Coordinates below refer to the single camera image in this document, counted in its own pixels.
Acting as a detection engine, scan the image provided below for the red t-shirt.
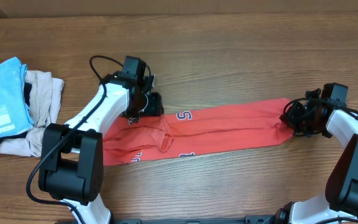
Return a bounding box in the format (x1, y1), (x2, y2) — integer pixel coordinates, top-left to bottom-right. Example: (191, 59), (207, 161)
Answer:
(103, 98), (293, 166)

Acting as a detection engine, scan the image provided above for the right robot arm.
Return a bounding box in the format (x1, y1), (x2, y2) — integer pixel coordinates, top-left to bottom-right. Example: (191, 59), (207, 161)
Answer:
(268, 98), (358, 223)

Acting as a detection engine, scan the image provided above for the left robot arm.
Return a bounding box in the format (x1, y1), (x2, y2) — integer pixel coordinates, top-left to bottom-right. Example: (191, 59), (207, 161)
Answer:
(27, 74), (163, 223)

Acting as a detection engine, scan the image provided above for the beige folded garment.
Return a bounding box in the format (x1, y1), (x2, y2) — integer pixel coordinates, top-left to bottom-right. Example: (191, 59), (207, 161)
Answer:
(0, 70), (64, 157)

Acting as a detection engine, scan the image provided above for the light blue folded t-shirt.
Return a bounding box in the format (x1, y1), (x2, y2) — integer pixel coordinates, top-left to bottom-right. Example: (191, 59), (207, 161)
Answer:
(0, 57), (34, 138)

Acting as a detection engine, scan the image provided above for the dark navy folded garment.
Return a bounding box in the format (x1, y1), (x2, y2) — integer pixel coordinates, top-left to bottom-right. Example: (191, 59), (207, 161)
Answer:
(0, 82), (32, 145)

